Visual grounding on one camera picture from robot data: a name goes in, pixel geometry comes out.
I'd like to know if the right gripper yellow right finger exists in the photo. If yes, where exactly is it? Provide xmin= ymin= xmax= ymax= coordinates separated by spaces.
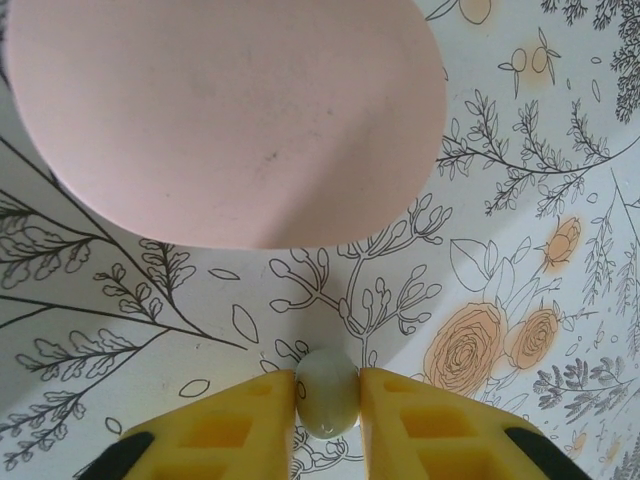
xmin=358 ymin=368 xmax=596 ymax=480

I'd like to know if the pale green wireless earbud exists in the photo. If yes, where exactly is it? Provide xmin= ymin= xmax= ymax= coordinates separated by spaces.
xmin=294 ymin=348 xmax=361 ymax=441

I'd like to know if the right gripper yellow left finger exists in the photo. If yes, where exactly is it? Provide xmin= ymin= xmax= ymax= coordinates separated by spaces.
xmin=74 ymin=369 xmax=297 ymax=480

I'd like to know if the floral patterned table cover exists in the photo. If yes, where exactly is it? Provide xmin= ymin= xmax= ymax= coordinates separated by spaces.
xmin=0 ymin=0 xmax=640 ymax=480

